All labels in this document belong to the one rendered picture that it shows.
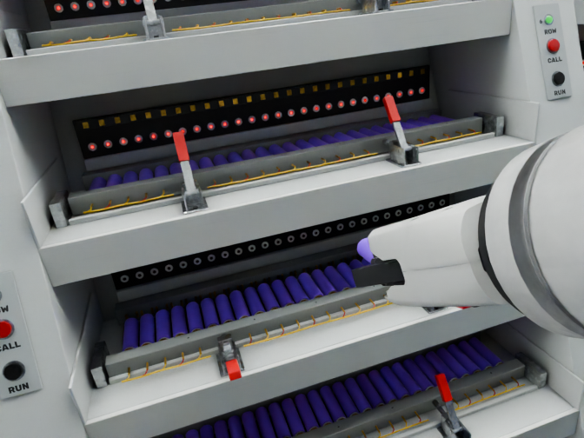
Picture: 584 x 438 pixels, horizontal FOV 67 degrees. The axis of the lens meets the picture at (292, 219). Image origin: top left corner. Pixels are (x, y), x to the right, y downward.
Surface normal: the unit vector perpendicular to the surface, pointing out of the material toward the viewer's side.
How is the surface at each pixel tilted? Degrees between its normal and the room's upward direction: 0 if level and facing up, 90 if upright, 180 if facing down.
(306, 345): 19
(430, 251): 90
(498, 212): 67
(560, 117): 90
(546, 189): 62
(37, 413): 90
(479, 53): 90
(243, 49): 109
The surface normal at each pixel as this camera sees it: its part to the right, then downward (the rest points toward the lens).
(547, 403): -0.11, -0.91
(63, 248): 0.29, 0.35
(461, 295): -0.72, 0.53
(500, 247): -0.96, 0.14
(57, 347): 0.24, 0.03
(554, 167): -0.89, -0.45
